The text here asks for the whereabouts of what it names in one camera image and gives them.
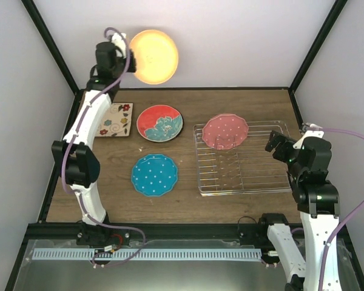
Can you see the red plate teal flower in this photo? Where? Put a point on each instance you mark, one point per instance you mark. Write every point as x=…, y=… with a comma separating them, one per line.
x=159, y=123

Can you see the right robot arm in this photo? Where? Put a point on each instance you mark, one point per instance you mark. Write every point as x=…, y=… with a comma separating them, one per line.
x=317, y=201

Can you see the yellow round plate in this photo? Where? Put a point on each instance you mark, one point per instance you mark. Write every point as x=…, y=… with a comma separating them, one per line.
x=156, y=56

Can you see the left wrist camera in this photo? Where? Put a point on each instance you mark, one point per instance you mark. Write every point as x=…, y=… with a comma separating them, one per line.
x=119, y=40

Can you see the square floral plate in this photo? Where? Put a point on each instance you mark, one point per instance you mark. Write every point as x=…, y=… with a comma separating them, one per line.
x=117, y=121

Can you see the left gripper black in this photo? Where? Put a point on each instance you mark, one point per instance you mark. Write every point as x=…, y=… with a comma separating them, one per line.
x=131, y=68

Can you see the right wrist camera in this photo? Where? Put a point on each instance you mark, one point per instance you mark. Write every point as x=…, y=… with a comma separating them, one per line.
x=308, y=130

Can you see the white slotted cable duct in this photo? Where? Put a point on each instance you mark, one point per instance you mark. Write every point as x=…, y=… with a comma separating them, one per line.
x=149, y=254

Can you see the pink polka dot plate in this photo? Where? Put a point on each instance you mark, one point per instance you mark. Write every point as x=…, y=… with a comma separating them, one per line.
x=225, y=131

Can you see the blue polka dot plate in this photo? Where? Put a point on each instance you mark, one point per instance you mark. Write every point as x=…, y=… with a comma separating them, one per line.
x=154, y=175

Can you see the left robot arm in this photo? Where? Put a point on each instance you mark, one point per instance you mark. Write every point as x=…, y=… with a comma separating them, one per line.
x=80, y=168

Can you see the black frame rail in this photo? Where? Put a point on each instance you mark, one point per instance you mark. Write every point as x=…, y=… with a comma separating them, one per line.
x=252, y=234

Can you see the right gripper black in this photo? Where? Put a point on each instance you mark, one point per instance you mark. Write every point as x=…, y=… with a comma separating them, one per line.
x=273, y=142

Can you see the wire dish rack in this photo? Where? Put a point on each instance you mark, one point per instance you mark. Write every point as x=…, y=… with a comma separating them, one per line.
x=245, y=169

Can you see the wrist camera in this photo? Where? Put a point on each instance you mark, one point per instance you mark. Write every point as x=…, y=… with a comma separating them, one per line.
x=119, y=40
x=308, y=130

